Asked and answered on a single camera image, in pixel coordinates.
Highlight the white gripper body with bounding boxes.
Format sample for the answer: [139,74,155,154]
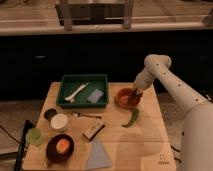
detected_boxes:
[133,68,155,90]

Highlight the dark grape bunch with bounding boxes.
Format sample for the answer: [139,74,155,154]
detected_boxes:
[121,89,142,103]

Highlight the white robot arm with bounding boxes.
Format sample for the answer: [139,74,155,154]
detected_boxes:
[133,54,213,171]

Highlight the red bowl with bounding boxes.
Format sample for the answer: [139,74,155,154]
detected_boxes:
[115,88,140,109]

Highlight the dark brown bowl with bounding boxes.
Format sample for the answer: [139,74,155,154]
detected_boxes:
[46,134,74,163]

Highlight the green chili pepper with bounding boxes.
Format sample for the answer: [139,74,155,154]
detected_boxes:
[122,108,139,128]

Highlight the grey sponge in tray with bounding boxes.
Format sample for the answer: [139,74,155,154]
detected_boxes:
[87,89,103,103]

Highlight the green plastic tray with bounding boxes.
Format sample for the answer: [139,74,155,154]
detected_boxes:
[56,74,109,109]

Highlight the wooden block with dark side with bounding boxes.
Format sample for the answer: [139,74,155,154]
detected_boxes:
[83,119,105,141]

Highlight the small dark brush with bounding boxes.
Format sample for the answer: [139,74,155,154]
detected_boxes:
[72,112,102,119]

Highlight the grey folded cloth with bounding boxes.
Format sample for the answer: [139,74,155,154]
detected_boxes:
[85,140,112,170]

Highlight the white round container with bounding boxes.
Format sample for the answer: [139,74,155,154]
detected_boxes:
[51,114,68,132]

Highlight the small dark cup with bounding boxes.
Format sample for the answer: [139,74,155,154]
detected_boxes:
[44,108,57,121]

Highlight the orange fruit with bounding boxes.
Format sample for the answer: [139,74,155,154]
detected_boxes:
[56,139,70,154]

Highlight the green cup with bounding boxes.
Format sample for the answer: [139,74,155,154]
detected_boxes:
[26,128,43,146]

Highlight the black pole left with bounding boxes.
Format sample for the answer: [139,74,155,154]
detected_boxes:
[14,120,33,171]

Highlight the wooden table frame background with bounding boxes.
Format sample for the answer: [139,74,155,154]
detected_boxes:
[55,0,134,31]

